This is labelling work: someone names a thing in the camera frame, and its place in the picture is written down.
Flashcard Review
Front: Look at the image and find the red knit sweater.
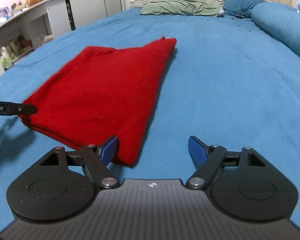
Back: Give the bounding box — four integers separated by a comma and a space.
21, 37, 177, 166

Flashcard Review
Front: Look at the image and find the white desk shelf unit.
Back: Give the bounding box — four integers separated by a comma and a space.
0, 0, 71, 76

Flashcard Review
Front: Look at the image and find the black lamp pole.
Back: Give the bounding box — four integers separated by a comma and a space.
65, 0, 76, 30

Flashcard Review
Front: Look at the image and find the green pillow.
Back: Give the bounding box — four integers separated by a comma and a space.
140, 0, 221, 17

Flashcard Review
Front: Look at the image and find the blue rolled duvet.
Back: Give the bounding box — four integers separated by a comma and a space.
251, 2, 300, 56

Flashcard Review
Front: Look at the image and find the dark blue pillow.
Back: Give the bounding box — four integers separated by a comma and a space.
223, 0, 266, 18

